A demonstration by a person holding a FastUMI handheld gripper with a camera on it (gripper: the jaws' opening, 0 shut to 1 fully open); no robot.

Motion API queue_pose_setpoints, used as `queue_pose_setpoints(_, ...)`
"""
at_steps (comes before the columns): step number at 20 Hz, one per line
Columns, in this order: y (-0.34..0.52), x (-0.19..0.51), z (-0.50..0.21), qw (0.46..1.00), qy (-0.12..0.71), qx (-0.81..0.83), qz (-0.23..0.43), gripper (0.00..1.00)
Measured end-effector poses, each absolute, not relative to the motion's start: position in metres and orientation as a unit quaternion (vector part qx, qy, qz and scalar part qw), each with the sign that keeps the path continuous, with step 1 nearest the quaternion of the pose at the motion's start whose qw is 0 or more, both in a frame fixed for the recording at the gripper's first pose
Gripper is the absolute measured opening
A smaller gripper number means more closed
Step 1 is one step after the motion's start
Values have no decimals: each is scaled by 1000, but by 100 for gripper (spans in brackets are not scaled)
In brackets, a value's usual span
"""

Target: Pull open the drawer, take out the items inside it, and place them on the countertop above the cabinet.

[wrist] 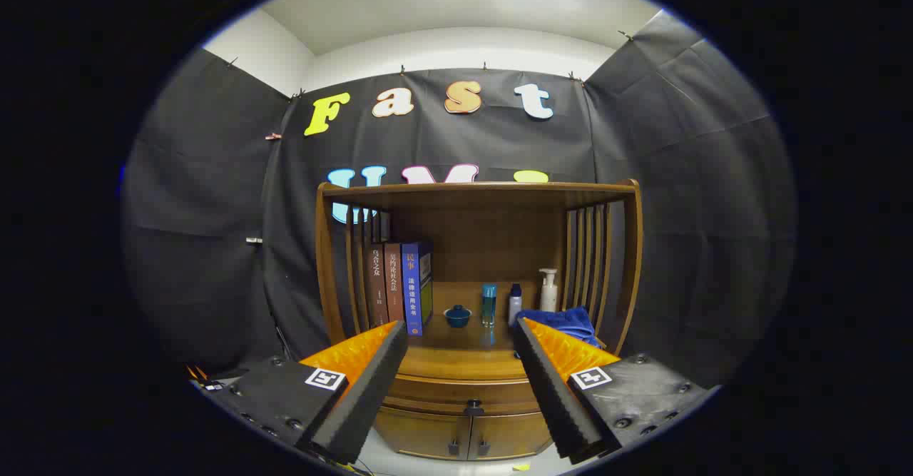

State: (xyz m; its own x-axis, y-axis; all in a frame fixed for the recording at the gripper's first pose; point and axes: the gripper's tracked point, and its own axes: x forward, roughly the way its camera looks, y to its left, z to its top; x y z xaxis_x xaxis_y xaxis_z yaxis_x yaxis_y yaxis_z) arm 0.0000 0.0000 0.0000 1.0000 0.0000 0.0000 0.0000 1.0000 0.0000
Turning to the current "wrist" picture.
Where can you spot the wooden cabinet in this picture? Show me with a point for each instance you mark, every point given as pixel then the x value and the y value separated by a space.
pixel 492 233

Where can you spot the reddish brown book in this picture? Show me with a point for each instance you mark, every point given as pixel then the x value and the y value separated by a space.
pixel 394 283

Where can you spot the white pump bottle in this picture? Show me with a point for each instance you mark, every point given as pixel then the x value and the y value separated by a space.
pixel 548 296

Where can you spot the dark blue lidded teacup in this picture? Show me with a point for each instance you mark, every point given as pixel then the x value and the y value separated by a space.
pixel 457 317

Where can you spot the white bottle with blue cap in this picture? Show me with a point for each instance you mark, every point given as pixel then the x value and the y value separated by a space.
pixel 515 306

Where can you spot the blue glass bottle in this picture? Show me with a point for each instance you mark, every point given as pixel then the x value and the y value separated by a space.
pixel 488 305

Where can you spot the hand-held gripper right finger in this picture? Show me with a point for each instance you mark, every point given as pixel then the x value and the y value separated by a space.
pixel 553 390

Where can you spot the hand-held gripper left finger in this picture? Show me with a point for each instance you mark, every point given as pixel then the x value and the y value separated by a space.
pixel 371 390

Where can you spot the dark brown book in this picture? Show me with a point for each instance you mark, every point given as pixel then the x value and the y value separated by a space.
pixel 377 287

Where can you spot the thick blue book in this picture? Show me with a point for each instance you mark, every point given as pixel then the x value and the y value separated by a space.
pixel 411 290

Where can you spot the wooden countertop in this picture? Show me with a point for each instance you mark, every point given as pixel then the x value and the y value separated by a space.
pixel 460 347

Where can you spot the folded blue towel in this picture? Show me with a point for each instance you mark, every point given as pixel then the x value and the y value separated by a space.
pixel 563 322

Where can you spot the wooden cabinet door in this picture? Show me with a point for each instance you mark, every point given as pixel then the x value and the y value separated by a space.
pixel 510 437
pixel 421 433

